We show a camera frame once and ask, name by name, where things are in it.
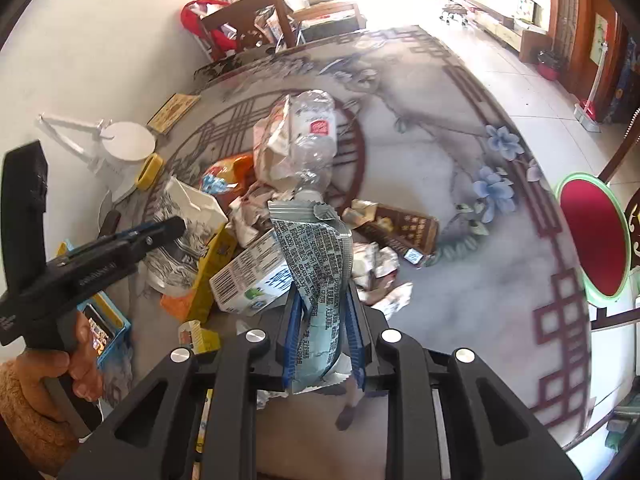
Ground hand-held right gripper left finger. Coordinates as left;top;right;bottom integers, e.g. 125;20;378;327
57;287;303;480

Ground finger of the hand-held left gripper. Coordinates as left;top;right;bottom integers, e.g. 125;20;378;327
116;216;187;262

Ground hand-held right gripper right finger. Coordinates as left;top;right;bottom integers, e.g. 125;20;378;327
345;284;583;480

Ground silver blue printed wrapper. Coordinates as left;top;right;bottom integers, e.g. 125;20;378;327
267;199;357;396

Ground person's left hand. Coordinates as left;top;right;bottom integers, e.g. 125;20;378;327
17;310;107;403

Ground white patterned paper bag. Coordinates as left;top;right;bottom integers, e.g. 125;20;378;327
144;175;229;297

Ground crumpled white wrapper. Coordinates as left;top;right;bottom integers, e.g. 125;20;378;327
366;282;414;319

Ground small yellow box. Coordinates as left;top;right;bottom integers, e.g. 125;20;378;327
135;153;165;191

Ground flattened yellow carton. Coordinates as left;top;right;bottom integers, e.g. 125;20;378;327
160;224;239;324

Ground white green drink carton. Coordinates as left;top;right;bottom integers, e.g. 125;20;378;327
209;230;294;317

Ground small yellow white packet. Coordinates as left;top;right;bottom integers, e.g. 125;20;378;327
178;320;221;357

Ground blue plastic toy box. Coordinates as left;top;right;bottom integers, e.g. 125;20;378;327
55;241;132;363

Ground crumpled white paper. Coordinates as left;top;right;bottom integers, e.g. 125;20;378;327
227;185;277;249

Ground white round stand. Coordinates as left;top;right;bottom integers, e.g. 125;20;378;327
36;113;157;204

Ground orange snack packet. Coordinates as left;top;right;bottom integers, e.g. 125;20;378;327
200;152;256;197

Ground wooden yellow plaque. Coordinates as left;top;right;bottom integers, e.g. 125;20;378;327
147;93;202;134

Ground torn white brown carton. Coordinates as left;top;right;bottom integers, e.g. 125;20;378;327
252;96;302;187

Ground dark patterned cloth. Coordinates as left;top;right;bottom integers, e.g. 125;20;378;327
192;52;268;87

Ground crushed clear plastic bottle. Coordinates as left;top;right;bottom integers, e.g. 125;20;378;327
286;90;338;202

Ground red bag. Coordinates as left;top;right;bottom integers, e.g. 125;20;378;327
180;0;237;62

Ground dark wooden chair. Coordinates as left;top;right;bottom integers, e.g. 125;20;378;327
200;0;302;62

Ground wooden low table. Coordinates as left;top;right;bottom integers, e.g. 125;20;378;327
294;2;367;32

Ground red bucket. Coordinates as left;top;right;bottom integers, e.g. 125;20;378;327
537;50;561;81

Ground white broom with dustpan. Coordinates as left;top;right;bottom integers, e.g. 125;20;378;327
574;44;609;134

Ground wheeled stool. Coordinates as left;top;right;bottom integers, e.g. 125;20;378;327
439;2;471;26

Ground light wooden tv cabinet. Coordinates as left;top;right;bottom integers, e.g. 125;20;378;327
464;0;549;64

